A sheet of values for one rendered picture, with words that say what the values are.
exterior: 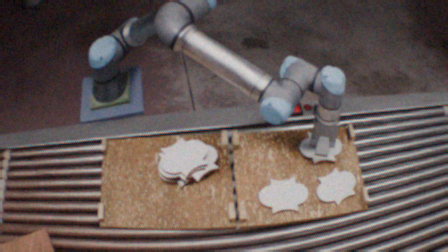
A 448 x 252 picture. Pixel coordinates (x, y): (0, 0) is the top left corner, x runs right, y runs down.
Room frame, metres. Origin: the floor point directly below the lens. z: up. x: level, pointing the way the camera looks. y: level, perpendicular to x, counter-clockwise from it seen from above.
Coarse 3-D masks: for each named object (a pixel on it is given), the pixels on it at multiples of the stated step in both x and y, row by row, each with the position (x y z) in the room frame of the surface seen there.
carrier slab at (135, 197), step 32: (128, 160) 0.92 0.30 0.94; (160, 160) 0.92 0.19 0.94; (224, 160) 0.92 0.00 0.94; (128, 192) 0.79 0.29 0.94; (160, 192) 0.80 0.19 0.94; (192, 192) 0.80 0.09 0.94; (224, 192) 0.80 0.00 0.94; (128, 224) 0.67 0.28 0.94; (160, 224) 0.68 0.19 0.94; (192, 224) 0.69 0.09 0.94; (224, 224) 0.69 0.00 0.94
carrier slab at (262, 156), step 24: (240, 144) 0.98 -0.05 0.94; (264, 144) 0.98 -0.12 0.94; (288, 144) 0.98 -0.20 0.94; (240, 168) 0.89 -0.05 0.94; (264, 168) 0.89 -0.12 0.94; (288, 168) 0.88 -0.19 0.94; (312, 168) 0.88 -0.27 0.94; (336, 168) 0.87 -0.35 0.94; (240, 192) 0.80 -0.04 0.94; (312, 192) 0.78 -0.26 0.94; (360, 192) 0.76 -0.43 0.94; (264, 216) 0.71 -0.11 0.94; (288, 216) 0.70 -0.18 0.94; (312, 216) 0.69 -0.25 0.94; (336, 216) 0.69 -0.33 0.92
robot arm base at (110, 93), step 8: (120, 72) 1.31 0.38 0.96; (112, 80) 1.25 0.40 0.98; (120, 80) 1.29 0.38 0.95; (96, 88) 1.25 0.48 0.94; (104, 88) 1.24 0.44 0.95; (112, 88) 1.25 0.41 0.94; (120, 88) 1.28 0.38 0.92; (96, 96) 1.24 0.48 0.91; (104, 96) 1.23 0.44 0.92; (112, 96) 1.24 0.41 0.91; (120, 96) 1.26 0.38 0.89
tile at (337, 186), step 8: (328, 176) 0.83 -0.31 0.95; (336, 176) 0.83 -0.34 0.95; (344, 176) 0.82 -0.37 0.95; (352, 176) 0.82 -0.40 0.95; (320, 184) 0.80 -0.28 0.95; (328, 184) 0.80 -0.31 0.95; (336, 184) 0.80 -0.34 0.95; (344, 184) 0.79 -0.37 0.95; (352, 184) 0.79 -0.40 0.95; (320, 192) 0.77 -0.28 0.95; (328, 192) 0.77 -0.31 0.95; (336, 192) 0.77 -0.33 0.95; (344, 192) 0.76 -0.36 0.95; (352, 192) 0.76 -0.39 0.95; (320, 200) 0.75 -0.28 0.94; (328, 200) 0.74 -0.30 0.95; (336, 200) 0.74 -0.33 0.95
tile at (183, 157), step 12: (180, 144) 0.93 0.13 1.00; (192, 144) 0.93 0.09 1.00; (204, 144) 0.93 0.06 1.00; (168, 156) 0.89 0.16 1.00; (180, 156) 0.89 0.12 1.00; (192, 156) 0.89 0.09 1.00; (204, 156) 0.89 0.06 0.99; (168, 168) 0.84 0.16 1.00; (180, 168) 0.85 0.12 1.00; (192, 168) 0.85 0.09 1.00
